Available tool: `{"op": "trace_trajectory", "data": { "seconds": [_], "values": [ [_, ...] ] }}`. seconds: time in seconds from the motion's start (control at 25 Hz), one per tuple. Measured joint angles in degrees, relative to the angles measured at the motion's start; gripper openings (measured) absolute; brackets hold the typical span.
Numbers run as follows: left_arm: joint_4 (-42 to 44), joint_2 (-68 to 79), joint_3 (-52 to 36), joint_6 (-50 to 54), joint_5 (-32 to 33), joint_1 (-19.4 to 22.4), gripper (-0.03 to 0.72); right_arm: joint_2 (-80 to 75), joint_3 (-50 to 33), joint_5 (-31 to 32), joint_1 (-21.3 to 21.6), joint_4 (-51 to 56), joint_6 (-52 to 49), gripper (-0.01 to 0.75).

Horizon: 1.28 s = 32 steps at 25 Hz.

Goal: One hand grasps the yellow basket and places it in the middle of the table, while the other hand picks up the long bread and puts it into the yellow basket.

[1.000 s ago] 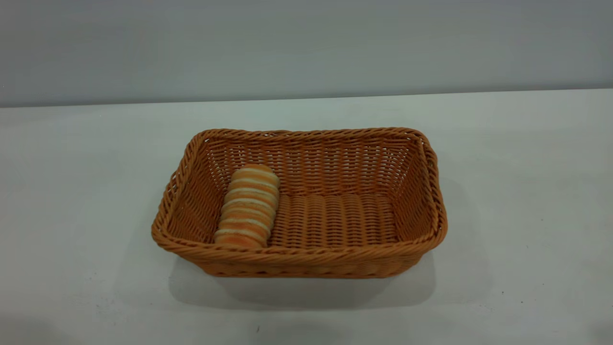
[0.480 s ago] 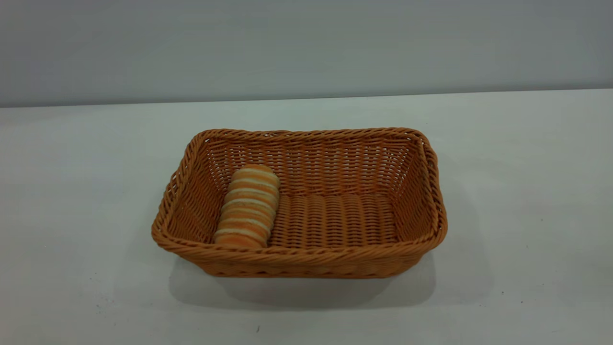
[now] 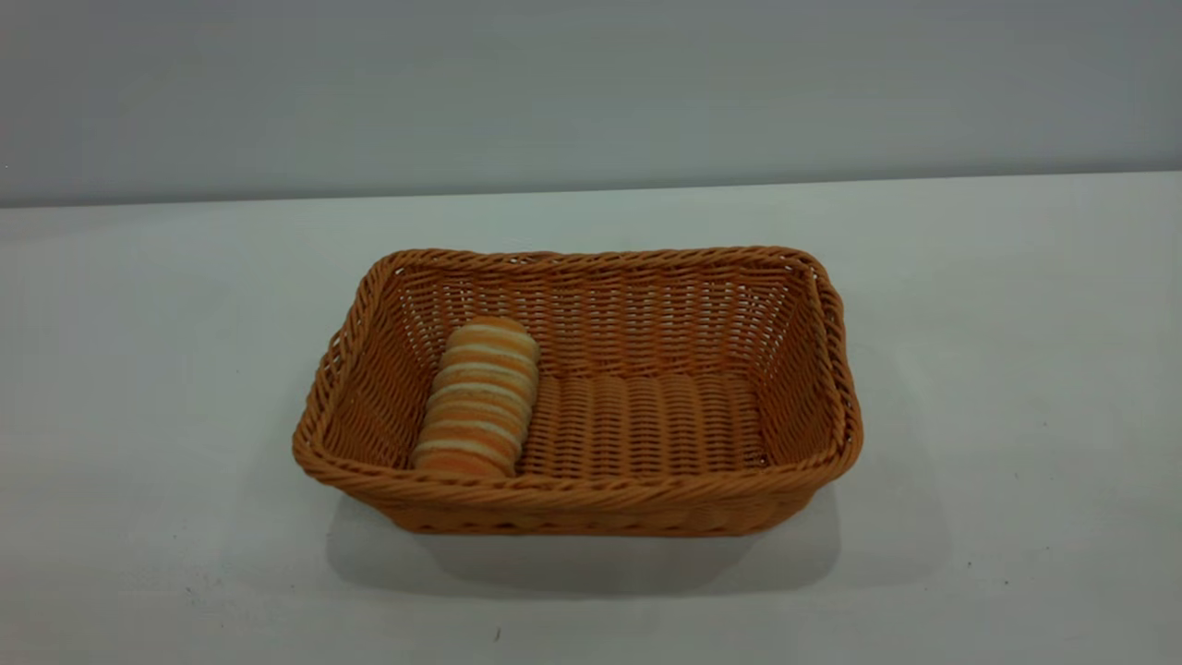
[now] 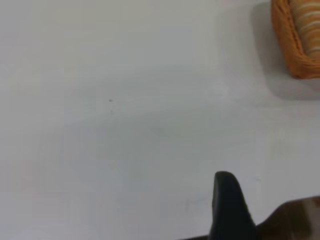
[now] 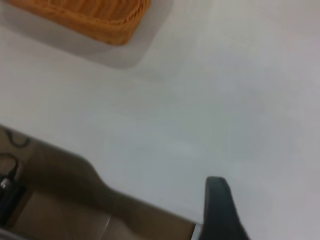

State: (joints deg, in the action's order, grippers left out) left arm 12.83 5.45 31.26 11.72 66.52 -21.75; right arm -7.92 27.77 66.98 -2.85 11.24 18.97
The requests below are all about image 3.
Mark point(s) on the orange woven wicker basket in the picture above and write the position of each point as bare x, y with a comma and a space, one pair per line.
646, 425

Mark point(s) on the striped bread roll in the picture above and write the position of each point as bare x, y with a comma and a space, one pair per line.
480, 397

